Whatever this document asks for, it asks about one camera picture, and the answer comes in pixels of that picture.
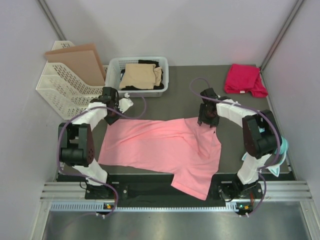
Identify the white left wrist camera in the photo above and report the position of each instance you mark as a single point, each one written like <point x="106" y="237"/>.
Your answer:
<point x="125" y="103"/>

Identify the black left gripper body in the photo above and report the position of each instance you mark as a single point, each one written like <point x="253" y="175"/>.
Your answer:
<point x="115" y="114"/>

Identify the white perforated file organizer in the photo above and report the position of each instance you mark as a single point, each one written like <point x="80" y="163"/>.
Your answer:
<point x="62" y="89"/>

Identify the pink t shirt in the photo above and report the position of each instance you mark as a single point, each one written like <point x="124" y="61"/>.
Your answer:
<point x="181" y="147"/>

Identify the brown cardboard folder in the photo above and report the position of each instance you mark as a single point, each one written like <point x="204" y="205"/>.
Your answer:
<point x="83" y="60"/>

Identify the teal cat ear headphones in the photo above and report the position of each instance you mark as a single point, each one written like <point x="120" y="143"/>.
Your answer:
<point x="282" y="150"/>

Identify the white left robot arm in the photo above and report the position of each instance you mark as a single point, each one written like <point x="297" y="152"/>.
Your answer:
<point x="75" y="154"/>

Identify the red t shirt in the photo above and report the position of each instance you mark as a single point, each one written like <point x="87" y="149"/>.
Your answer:
<point x="242" y="79"/>

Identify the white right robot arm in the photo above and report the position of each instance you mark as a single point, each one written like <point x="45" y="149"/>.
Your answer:
<point x="261" y="136"/>

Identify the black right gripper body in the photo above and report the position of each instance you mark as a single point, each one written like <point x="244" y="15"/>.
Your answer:
<point x="205" y="117"/>

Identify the white plastic basket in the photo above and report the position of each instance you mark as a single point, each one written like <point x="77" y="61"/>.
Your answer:
<point x="116" y="65"/>

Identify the slotted cable duct rail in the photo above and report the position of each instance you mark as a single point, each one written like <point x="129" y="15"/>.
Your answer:
<point x="107" y="207"/>

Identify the beige folded garment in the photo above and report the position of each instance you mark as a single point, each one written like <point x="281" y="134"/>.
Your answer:
<point x="137" y="77"/>

